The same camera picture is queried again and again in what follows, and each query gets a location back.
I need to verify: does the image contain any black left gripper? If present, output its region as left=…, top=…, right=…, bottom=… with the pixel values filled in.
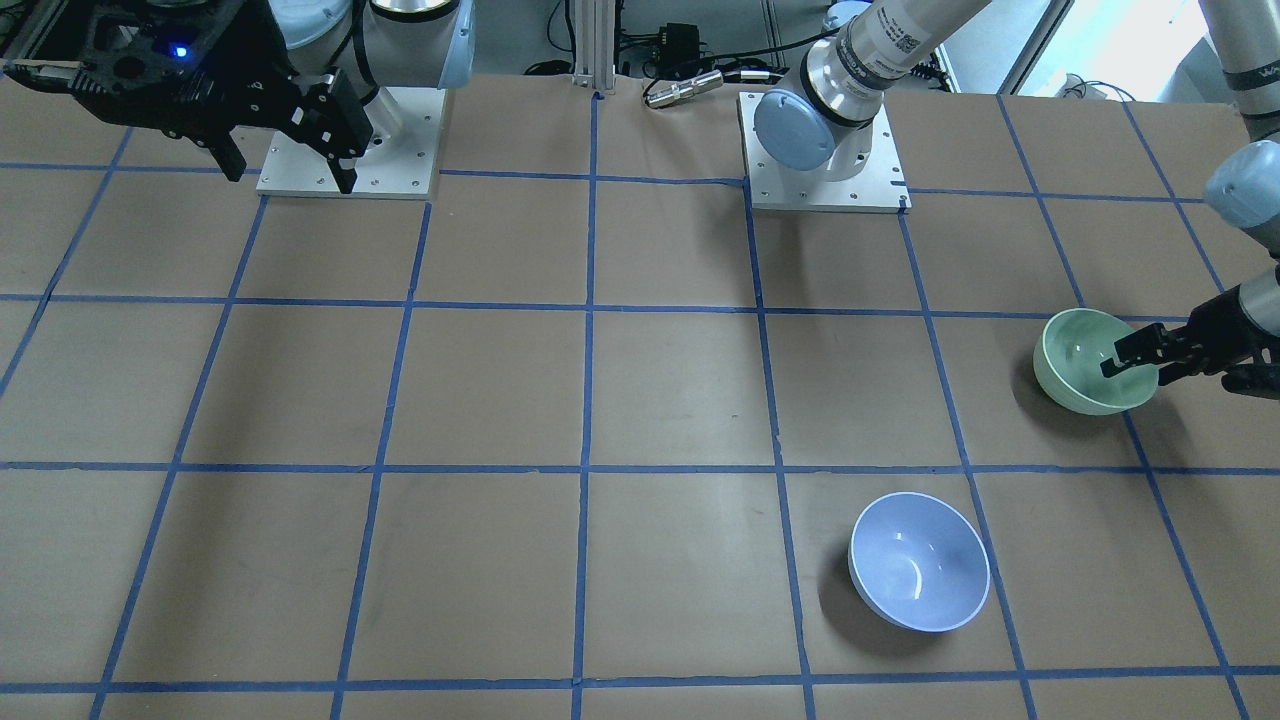
left=1100, top=284, right=1279, bottom=401

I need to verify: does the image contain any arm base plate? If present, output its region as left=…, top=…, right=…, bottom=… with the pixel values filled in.
left=256, top=86, right=447, bottom=200
left=739, top=90, right=913, bottom=213

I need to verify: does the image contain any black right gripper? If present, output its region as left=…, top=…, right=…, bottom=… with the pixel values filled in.
left=3, top=1, right=374, bottom=195

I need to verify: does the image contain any blue bowl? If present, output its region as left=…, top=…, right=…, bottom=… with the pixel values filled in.
left=847, top=491, right=992, bottom=634

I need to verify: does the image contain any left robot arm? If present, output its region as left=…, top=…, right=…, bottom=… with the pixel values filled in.
left=741, top=1, right=1279, bottom=400

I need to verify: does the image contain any black electronics box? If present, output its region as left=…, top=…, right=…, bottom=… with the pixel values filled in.
left=654, top=22, right=701, bottom=78

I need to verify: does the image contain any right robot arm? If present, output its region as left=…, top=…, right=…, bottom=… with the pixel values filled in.
left=3, top=1, right=475, bottom=200

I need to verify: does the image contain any green bowl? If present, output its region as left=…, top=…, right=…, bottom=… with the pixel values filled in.
left=1032, top=307, right=1158, bottom=416

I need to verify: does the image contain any aluminium frame post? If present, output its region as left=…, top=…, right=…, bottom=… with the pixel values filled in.
left=567, top=1, right=618, bottom=99

